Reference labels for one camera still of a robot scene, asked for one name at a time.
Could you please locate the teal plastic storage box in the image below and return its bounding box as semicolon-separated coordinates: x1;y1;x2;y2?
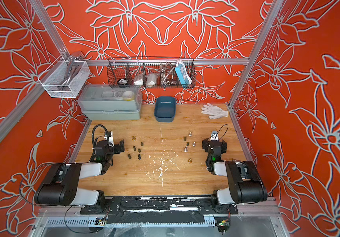
154;96;176;122

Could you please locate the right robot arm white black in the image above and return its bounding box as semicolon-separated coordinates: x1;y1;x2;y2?
202;131;268;205

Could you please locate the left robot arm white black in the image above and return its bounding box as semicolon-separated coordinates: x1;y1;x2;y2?
34;124;125;208

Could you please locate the grey lidded storage container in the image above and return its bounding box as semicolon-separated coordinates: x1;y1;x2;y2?
78;85;142;120

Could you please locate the light blue box in basket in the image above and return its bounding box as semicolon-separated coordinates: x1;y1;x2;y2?
174;60;192;87

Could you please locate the white work glove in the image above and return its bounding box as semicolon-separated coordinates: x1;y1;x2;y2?
201;103;229;119

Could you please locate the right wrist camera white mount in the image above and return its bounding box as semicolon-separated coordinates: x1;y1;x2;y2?
210;131;219;141

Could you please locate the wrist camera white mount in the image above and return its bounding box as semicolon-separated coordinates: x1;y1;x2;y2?
104;131;114;147
210;131;219;141

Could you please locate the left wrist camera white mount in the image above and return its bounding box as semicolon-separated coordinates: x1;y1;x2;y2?
104;131;114;147

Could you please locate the black wire wall basket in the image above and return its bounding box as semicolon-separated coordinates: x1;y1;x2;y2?
107;56;196;89

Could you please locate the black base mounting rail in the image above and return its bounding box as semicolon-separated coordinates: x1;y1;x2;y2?
80;195;238;226

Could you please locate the clear plastic wall bin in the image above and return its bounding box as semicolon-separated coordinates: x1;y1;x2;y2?
39;57;90;98

